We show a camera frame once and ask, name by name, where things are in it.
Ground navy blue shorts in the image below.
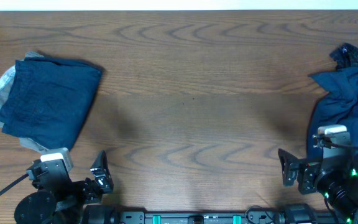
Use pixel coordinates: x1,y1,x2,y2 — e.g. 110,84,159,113
0,57,102,149

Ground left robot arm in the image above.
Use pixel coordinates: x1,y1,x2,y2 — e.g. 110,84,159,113
14,148,119,224

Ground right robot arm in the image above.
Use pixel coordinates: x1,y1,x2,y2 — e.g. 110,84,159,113
278,132,358,223

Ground navy blue shirt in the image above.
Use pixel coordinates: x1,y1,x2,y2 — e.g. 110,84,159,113
306,67,358,158

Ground black patterned garment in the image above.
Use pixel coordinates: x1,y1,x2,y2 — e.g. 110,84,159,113
329,43,358,70

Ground right black cable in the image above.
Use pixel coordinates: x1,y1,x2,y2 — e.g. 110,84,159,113
312,135,358,153

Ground black cable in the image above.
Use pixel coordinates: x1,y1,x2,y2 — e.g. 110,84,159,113
312,135,358,153
0,173,30,211

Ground left black cable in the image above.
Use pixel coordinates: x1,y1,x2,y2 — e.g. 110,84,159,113
0,173,30,211

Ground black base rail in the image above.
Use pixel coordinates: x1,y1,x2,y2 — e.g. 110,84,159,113
80,204,342,224

